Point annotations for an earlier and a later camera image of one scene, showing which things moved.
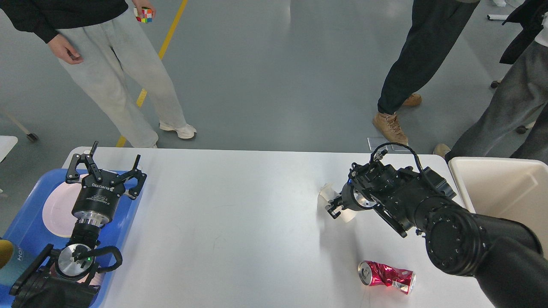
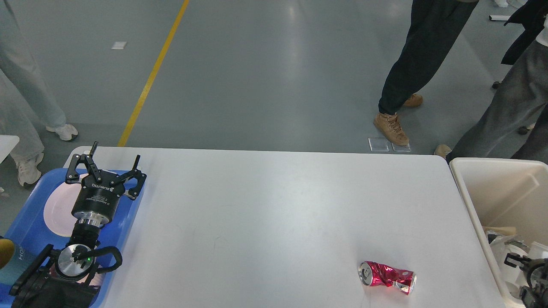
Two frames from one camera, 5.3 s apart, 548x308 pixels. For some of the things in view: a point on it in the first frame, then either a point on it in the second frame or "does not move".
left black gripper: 96,199 does not move
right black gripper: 353,197 to 536,271
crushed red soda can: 370,273 does not move
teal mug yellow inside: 12,258 does not move
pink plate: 58,207 does not move
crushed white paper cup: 327,193 to 538,251
